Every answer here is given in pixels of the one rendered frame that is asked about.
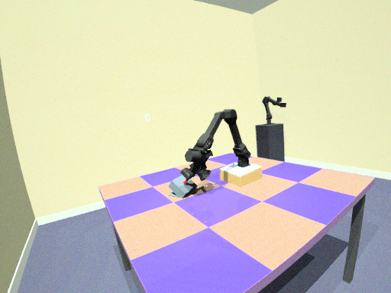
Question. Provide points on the light blue sloped panel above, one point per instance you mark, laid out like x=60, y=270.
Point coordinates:
x=179, y=189

